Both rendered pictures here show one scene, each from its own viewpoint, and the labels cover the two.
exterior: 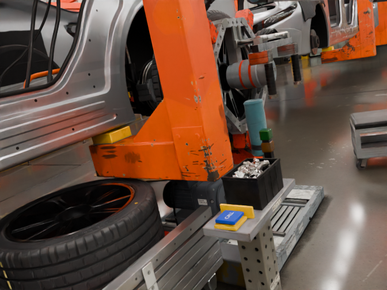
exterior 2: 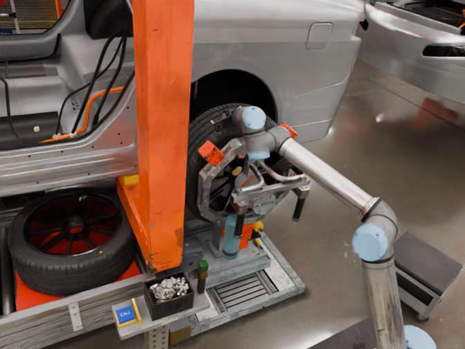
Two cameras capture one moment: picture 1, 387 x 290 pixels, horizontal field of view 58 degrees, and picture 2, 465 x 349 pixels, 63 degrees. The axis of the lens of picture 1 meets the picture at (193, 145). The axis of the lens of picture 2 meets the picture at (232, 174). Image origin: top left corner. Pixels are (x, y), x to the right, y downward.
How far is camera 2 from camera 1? 132 cm
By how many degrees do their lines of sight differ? 29
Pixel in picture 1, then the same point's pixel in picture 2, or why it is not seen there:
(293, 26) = not seen: outside the picture
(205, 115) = (153, 236)
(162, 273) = (87, 307)
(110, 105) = (131, 158)
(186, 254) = (116, 300)
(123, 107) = not seen: hidden behind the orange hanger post
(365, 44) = not seen: outside the picture
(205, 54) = (171, 196)
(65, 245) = (36, 264)
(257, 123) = (228, 238)
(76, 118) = (93, 167)
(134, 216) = (88, 265)
